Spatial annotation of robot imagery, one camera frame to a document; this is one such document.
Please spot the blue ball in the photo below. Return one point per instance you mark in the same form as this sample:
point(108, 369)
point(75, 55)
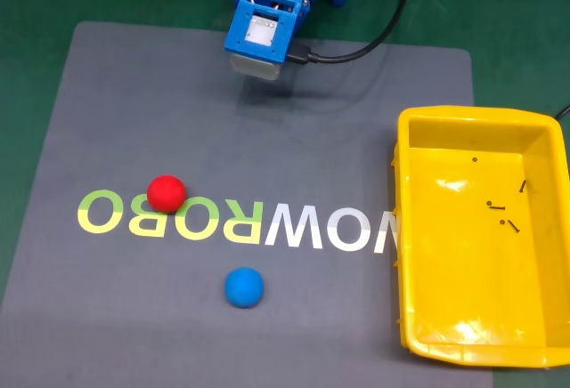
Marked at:
point(244, 287)

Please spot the red ball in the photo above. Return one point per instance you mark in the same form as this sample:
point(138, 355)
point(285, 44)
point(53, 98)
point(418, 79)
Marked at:
point(166, 194)

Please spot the yellow plastic bin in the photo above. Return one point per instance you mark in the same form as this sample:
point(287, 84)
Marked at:
point(463, 272)

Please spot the grey mat with NOWROBO print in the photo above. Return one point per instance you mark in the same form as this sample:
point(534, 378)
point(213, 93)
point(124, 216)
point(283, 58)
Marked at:
point(178, 139)

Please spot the silver camera in blue mount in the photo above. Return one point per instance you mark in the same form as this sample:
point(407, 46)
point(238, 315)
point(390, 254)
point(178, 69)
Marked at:
point(260, 32)

